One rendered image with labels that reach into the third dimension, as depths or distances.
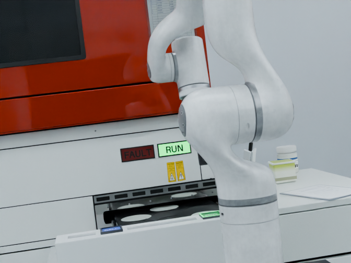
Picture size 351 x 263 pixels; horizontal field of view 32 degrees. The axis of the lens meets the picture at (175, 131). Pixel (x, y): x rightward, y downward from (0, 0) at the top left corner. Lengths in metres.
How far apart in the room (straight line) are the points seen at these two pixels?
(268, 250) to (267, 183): 0.13
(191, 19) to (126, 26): 0.62
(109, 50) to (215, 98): 0.94
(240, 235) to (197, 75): 0.51
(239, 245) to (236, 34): 0.41
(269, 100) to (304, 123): 2.64
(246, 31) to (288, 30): 2.63
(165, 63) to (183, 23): 0.12
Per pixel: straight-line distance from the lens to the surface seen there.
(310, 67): 3.86
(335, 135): 3.92
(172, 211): 2.06
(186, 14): 1.49
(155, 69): 1.55
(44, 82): 2.07
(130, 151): 2.12
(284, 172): 1.97
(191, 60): 1.57
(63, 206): 2.14
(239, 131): 1.19
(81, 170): 2.12
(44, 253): 2.17
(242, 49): 1.21
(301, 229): 1.62
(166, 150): 2.13
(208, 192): 2.16
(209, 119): 1.16
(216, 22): 1.21
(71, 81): 2.07
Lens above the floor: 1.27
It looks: 3 degrees down
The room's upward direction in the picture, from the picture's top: 7 degrees counter-clockwise
